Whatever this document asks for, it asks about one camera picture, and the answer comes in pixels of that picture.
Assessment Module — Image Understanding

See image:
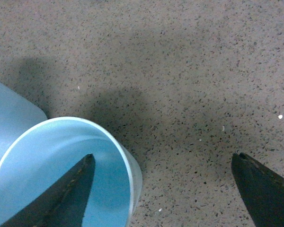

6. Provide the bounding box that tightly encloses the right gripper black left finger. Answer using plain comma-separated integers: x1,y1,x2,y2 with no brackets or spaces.
1,154,95,227

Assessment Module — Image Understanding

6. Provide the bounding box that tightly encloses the light blue cup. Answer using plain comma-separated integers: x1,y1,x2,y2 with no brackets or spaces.
0,83,47,160
0,117,142,227

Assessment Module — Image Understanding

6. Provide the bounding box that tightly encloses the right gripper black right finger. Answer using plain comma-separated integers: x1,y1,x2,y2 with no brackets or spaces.
231,153,284,227

